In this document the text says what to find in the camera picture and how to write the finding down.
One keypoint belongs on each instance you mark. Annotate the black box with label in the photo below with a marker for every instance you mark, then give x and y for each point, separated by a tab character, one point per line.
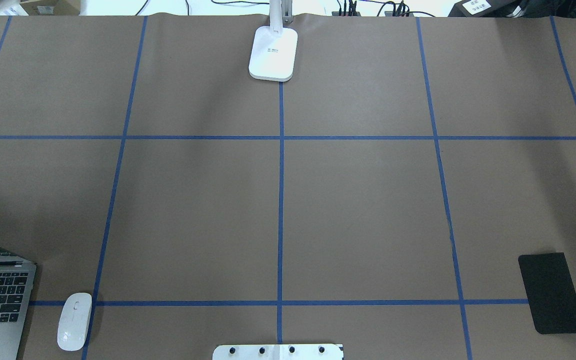
483	8

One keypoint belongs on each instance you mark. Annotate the cardboard box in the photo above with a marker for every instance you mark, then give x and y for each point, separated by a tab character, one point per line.
52	7

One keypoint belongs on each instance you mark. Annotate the white computer mouse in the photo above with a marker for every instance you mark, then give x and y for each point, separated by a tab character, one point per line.
74	321

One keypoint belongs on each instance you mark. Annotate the black usb hub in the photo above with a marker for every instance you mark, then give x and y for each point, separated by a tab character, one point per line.
346	9

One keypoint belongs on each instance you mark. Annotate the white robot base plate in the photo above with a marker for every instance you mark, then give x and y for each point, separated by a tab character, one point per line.
299	351

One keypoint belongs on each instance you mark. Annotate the black mouse pad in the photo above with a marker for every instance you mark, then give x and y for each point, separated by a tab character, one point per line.
550	292

